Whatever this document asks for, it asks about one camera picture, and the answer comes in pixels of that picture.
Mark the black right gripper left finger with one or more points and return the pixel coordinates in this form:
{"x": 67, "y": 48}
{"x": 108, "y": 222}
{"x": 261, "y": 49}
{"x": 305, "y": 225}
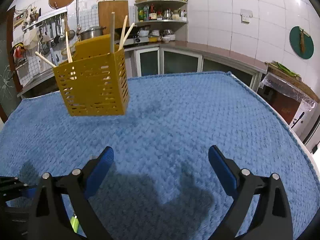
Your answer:
{"x": 48, "y": 218}

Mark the light blue plastic utensil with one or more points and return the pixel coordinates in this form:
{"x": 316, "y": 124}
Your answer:
{"x": 53, "y": 56}

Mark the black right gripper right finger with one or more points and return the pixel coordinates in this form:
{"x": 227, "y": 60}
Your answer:
{"x": 272, "y": 217}

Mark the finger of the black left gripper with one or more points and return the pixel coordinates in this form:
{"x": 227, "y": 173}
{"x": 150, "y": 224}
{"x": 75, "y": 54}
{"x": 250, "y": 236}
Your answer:
{"x": 14, "y": 220}

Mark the dark glass door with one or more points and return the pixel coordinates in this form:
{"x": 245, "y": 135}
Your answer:
{"x": 10, "y": 83}

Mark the hanging utensil rack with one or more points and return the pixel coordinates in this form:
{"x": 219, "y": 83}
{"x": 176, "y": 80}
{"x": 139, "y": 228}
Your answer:
{"x": 50, "y": 26}

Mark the green round wall board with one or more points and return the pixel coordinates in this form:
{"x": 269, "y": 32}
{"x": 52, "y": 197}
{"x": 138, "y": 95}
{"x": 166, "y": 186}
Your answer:
{"x": 301, "y": 43}

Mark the blue knitted table cloth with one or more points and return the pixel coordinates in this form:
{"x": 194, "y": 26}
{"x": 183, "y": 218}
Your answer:
{"x": 161, "y": 184}

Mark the white wall socket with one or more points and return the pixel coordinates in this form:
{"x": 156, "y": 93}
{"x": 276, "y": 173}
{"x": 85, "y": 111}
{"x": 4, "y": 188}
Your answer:
{"x": 246, "y": 16}

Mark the steel cooking pot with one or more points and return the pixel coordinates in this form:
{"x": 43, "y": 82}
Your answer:
{"x": 91, "y": 32}

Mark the kitchen counter with cabinets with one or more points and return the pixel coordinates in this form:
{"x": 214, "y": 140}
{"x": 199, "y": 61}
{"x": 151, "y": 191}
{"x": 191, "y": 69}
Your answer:
{"x": 183, "y": 57}

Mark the yellow perforated utensil holder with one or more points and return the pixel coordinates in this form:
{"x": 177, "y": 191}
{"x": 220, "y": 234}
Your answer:
{"x": 95, "y": 82}

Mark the wooden chopstick in holder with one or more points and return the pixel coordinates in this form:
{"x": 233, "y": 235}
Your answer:
{"x": 112, "y": 31}
{"x": 44, "y": 59}

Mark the corner shelf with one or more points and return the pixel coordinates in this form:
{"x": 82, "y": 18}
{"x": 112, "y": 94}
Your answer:
{"x": 166, "y": 16}

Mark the wooden chopstick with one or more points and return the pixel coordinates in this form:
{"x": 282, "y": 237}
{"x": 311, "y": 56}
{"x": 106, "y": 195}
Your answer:
{"x": 122, "y": 34}
{"x": 112, "y": 31}
{"x": 69, "y": 55}
{"x": 128, "y": 33}
{"x": 44, "y": 59}

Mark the gas stove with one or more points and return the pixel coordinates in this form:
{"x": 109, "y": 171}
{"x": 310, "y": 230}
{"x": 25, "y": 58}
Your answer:
{"x": 136, "y": 41}

